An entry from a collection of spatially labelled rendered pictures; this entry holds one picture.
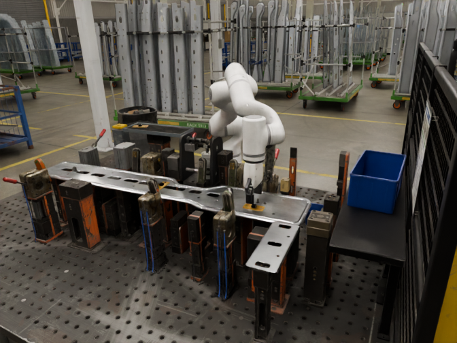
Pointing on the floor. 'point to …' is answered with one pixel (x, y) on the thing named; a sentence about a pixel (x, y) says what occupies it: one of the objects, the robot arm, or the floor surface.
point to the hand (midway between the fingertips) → (254, 196)
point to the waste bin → (133, 113)
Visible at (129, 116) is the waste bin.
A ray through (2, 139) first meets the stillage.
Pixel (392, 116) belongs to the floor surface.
